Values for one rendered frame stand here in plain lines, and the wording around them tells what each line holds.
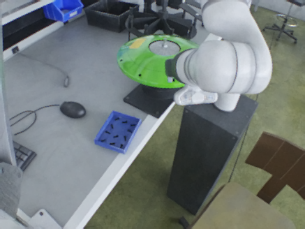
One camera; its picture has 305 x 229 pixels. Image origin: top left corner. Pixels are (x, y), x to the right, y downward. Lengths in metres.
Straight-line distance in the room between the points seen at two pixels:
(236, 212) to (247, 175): 0.89
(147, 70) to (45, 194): 0.45
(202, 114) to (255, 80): 0.59
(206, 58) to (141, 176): 1.43
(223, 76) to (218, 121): 0.60
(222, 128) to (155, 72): 0.34
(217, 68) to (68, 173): 0.50
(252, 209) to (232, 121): 0.37
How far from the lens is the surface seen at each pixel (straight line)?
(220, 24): 0.33
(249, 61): 0.29
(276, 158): 0.93
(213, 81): 0.28
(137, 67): 0.68
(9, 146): 0.43
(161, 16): 1.13
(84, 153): 0.68
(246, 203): 0.99
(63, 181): 0.65
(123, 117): 0.74
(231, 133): 0.85
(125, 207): 1.57
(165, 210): 1.56
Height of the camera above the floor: 1.47
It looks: 47 degrees down
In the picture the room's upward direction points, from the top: 3 degrees clockwise
